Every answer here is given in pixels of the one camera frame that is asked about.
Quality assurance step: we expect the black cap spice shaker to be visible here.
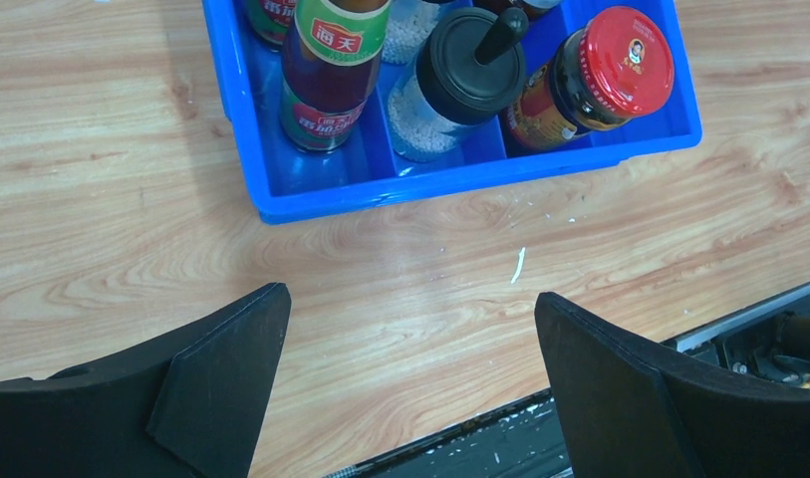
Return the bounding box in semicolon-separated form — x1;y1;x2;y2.
387;7;529;162
382;0;453;65

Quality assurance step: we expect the sauce bottle yellow cap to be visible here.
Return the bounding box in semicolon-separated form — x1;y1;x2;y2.
279;0;391;151
243;0;297;50

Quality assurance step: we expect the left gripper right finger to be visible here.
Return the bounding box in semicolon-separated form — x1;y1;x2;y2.
535;292;810;477

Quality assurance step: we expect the red lid sauce jar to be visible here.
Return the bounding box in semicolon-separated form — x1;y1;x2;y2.
500;6;675;154

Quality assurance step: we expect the blue plastic divided bin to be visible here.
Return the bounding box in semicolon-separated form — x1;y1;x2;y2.
202;1;702;224

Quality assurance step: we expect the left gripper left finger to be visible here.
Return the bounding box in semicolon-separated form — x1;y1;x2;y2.
0;283;291;477

